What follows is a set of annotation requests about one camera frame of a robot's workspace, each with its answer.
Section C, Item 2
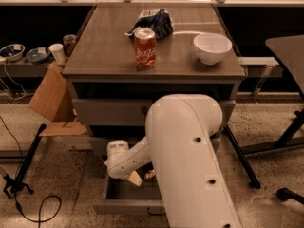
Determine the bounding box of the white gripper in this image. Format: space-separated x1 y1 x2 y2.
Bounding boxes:
105 140 143 186

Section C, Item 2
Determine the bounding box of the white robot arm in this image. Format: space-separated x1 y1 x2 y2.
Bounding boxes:
107 94 242 228

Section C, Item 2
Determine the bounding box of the bottom grey drawer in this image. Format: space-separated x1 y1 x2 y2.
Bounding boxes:
93 175 165 216

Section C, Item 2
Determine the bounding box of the grey drawer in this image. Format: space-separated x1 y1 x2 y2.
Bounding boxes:
89 137 220 158
72 94 235 127
93 175 165 216

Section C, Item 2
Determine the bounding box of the middle grey drawer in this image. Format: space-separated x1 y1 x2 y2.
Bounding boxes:
89 137 220 158

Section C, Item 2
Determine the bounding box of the top grey drawer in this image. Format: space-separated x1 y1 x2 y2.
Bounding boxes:
72 94 235 127

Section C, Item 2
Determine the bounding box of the grey drawer cabinet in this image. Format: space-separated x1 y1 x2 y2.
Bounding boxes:
62 3 246 163

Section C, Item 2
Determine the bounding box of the red soda can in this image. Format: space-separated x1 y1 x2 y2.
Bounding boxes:
134 28 156 68

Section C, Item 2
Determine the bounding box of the cardboard box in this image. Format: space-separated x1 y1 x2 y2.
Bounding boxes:
29 62 86 137

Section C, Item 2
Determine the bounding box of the black tripod stand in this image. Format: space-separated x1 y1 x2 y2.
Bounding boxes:
0 124 47 199

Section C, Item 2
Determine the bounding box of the black caster foot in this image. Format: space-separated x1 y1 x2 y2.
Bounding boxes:
276 188 304 205

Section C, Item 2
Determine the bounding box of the white paper cup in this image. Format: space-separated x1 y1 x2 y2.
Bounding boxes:
48 43 66 65

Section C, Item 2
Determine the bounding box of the white bowl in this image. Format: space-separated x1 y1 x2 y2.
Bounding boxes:
193 33 232 65

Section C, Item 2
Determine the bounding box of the brown glass jar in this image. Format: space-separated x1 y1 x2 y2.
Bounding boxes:
63 34 77 56

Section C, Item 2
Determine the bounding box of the blue bowl right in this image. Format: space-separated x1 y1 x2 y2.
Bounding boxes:
26 47 50 64

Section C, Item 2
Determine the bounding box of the blue bowl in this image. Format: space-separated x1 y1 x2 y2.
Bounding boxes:
0 44 25 62
26 47 50 64

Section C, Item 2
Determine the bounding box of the grey low shelf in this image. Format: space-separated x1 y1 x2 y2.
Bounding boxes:
0 58 64 78

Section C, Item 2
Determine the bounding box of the blue chip bag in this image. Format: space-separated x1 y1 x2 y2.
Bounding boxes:
125 8 173 39

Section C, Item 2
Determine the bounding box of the blue bowl left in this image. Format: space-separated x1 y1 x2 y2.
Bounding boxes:
0 44 25 62

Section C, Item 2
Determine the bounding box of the black table with legs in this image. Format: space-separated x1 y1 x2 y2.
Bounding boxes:
224 35 304 189

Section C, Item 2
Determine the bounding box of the black floor cable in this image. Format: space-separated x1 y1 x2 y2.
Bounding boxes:
0 116 63 228

